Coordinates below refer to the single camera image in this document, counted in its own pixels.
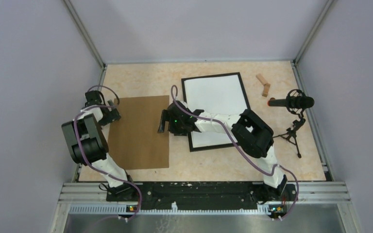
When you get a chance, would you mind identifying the black picture frame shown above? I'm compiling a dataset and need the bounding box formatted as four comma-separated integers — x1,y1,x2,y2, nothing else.
181,72,254,153

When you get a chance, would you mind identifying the brown backing board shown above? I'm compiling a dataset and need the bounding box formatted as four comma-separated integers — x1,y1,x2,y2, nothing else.
108,96,170,170

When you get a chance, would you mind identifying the cat photo print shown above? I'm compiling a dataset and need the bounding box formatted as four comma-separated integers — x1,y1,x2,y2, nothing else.
184,75,249,149

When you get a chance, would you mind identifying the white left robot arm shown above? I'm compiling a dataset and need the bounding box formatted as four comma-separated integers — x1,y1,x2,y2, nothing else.
61,90,139,201

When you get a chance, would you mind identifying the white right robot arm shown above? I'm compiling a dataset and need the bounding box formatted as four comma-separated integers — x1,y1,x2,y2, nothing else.
158,100,292,202

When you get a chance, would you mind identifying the wooden block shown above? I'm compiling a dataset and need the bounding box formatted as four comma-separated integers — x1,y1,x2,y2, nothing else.
262,83,271,97
256,73,268,85

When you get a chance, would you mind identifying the black microphone on tripod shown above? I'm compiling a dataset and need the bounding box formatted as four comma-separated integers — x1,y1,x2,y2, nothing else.
267,89,315,158

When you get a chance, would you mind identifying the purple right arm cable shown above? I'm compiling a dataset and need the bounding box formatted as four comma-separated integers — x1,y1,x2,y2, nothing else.
170,84,300,221

